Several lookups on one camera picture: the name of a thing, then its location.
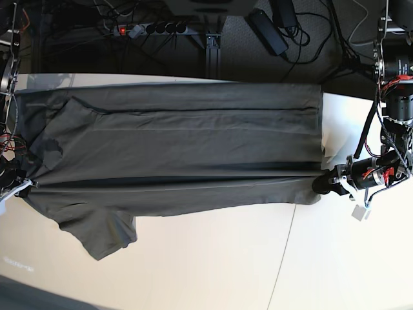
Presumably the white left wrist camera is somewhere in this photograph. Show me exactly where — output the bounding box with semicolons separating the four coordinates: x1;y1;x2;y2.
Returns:
352;205;371;222

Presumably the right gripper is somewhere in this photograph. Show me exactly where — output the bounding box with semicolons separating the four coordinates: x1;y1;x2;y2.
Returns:
1;169;39;207

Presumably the aluminium table leg profile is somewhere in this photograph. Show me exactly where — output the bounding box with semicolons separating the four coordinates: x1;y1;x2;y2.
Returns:
203;15;223;79

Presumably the small black power adapter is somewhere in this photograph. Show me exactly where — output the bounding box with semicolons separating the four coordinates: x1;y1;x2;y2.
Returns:
269;0;298;28

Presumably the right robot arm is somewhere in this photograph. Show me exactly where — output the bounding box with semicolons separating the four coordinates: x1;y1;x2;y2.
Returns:
1;1;36;214

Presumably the white power strip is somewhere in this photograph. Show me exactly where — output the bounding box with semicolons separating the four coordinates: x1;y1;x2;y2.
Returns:
113;22;190;39

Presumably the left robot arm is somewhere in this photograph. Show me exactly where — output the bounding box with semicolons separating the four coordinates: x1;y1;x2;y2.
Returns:
312;1;412;198

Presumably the olive green T-shirt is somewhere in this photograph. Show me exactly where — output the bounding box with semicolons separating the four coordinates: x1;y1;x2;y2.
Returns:
16;83;323;260

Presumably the black power adapter brick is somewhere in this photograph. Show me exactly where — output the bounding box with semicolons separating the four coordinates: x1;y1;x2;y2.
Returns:
246;8;288;56

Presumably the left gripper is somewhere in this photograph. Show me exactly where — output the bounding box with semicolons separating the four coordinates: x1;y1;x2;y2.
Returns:
312;156;387;200

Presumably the grey cable on floor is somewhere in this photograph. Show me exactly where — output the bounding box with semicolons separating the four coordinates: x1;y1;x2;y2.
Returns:
350;0;385;46

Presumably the black tripod stand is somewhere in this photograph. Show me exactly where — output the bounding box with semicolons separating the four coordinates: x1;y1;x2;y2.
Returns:
319;1;376;85

